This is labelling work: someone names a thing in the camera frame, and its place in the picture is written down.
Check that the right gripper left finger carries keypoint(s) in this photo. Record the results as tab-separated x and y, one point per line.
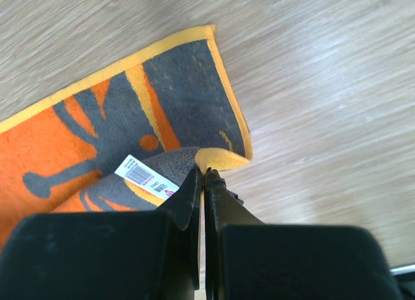
113	255

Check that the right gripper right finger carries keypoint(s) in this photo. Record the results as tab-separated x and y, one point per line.
249	259

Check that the grey orange towel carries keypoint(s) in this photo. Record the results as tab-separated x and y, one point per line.
169	105

